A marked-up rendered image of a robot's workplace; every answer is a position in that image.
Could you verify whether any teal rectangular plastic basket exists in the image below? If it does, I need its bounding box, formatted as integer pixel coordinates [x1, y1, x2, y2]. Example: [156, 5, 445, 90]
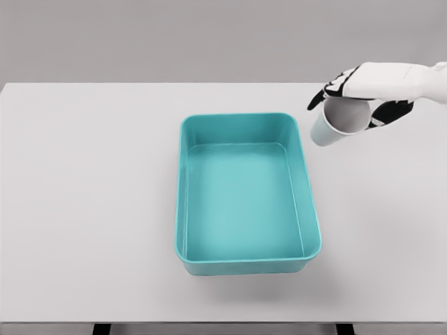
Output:
[173, 112, 323, 276]

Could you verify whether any white paper cup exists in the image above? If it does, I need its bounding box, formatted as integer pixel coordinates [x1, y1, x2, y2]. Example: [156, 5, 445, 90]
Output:
[309, 97, 372, 147]

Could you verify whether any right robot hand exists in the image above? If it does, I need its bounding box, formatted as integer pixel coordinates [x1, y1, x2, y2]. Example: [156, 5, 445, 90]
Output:
[307, 61, 424, 131]

